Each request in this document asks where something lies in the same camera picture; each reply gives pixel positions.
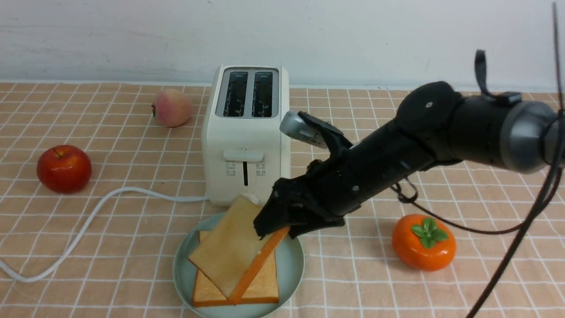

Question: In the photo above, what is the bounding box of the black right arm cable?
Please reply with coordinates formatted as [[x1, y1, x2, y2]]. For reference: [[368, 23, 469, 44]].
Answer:
[[391, 2, 565, 318]]

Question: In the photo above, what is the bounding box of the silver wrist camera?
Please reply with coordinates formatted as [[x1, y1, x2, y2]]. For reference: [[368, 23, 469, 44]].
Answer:
[[280, 111, 353, 153]]

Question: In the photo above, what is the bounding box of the light blue plate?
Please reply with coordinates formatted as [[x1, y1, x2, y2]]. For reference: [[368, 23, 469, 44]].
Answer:
[[172, 212, 305, 318]]

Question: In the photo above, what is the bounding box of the toast slice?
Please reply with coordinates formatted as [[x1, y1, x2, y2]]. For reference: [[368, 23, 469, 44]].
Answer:
[[188, 195, 290, 305], [192, 251, 280, 307]]

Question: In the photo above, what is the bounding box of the red apple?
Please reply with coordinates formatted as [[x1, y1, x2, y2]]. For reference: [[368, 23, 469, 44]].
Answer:
[[36, 144, 93, 194]]

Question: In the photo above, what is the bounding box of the white toaster power cord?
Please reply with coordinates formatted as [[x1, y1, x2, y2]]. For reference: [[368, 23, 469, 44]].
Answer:
[[0, 187, 207, 283]]

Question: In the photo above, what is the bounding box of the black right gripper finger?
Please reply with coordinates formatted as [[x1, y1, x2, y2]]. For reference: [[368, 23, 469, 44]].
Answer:
[[288, 219, 346, 239], [253, 194, 308, 239]]

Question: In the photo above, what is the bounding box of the white two-slot toaster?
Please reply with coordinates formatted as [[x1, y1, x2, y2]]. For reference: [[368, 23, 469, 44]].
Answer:
[[200, 65, 291, 207]]

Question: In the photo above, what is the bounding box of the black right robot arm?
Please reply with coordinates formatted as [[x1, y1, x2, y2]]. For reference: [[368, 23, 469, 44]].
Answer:
[[253, 81, 564, 238]]

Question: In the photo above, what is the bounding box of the pink peach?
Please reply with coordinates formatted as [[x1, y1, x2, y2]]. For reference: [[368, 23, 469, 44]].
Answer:
[[151, 88, 195, 128]]

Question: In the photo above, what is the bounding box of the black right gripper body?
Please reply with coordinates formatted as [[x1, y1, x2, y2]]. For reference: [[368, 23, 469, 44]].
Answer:
[[272, 152, 376, 222]]

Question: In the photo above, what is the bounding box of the orange persimmon with green leaves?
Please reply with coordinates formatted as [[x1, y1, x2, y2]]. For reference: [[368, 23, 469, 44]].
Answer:
[[391, 215, 457, 272]]

